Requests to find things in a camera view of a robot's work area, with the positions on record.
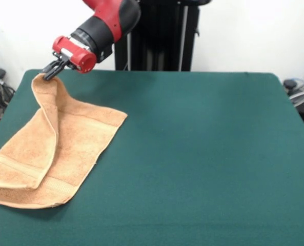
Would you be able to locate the dark green table cloth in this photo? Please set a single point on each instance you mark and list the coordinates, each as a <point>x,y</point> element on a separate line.
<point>192,153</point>

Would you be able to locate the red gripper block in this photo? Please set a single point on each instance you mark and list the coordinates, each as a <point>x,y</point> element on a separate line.
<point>77,57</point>

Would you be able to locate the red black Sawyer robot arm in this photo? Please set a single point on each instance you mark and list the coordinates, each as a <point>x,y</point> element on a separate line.
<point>108,20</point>

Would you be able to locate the orange terry towel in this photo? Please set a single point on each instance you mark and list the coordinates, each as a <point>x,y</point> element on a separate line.
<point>77,128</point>

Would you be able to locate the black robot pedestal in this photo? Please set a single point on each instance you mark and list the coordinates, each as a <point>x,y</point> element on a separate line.
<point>162,38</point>

